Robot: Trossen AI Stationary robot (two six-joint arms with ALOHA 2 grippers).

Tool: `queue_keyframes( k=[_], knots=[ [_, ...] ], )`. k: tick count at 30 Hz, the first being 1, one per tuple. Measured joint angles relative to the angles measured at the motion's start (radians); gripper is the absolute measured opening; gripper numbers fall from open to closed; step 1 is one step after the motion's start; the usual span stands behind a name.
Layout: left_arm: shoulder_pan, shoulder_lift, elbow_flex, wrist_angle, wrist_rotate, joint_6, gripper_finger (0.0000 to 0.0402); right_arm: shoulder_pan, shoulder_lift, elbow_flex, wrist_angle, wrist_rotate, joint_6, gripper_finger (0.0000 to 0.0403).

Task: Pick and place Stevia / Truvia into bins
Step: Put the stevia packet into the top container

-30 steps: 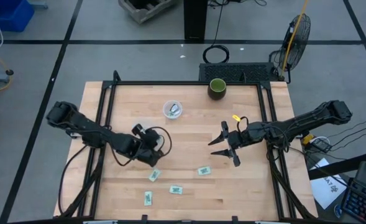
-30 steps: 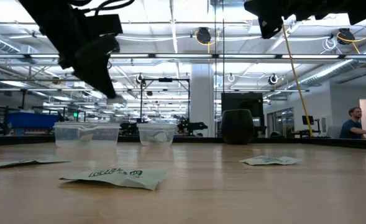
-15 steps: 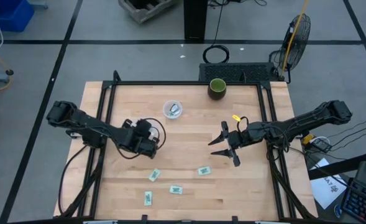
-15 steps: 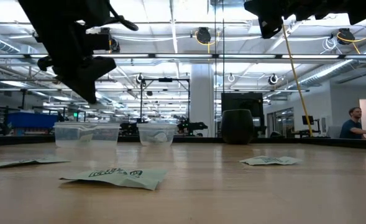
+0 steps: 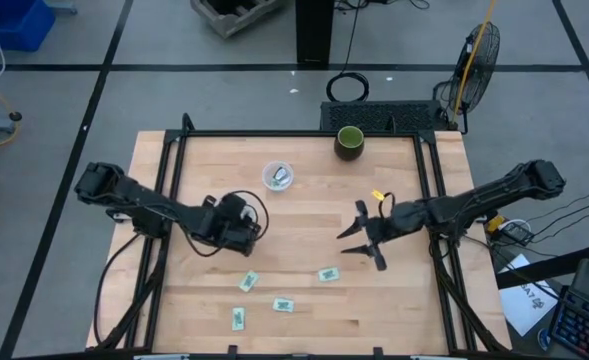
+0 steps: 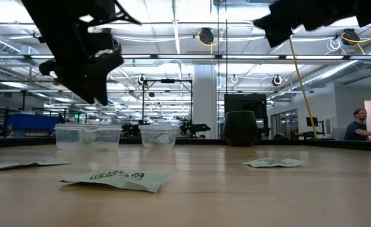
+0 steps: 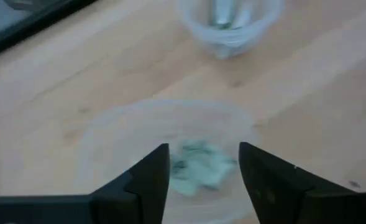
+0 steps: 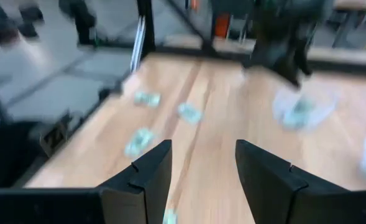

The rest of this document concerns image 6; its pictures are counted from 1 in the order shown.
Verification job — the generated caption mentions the white building column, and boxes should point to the white building column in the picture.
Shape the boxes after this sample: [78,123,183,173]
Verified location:
[191,64,219,140]

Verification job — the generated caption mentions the person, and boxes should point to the person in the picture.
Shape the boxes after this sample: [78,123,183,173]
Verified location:
[343,108,371,142]

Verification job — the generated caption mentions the clear round plastic bin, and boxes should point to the clear round plastic bin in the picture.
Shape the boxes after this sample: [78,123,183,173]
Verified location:
[138,124,180,149]

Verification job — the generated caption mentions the blue plastic bin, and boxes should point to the blue plastic bin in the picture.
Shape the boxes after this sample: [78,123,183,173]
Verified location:
[7,113,60,132]

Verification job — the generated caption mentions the black monitor screen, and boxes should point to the black monitor screen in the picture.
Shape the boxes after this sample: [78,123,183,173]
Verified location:
[224,93,270,137]

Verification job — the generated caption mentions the black metal table frame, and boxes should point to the black metal table frame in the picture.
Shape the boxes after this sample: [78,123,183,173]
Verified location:
[0,136,371,152]

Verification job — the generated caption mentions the dark green cup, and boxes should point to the dark green cup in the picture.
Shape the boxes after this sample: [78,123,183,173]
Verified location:
[223,110,258,147]

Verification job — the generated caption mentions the long ceiling light bar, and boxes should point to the long ceiling light bar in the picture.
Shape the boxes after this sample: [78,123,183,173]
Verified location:
[0,54,371,61]

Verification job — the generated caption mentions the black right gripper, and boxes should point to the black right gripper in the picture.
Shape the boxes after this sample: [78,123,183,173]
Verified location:
[252,0,371,49]

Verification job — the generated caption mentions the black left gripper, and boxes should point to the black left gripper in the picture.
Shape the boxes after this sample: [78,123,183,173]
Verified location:
[21,0,125,107]

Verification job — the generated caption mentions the yellow hanging cable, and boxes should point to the yellow hanging cable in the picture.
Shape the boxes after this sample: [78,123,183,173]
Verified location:
[288,36,318,140]

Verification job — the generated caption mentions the black background station frame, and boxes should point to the black background station frame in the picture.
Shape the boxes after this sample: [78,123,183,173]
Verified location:
[140,78,194,127]

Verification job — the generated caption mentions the small monitor on stand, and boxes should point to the small monitor on stand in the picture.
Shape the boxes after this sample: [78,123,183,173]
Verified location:
[305,116,320,128]

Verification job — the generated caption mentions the black ceiling cable reel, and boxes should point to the black ceiling cable reel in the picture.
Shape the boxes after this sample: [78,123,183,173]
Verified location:
[197,26,217,46]
[340,28,361,47]

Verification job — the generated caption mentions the clear rectangular plastic bin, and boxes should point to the clear rectangular plastic bin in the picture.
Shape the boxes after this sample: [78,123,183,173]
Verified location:
[54,123,123,151]

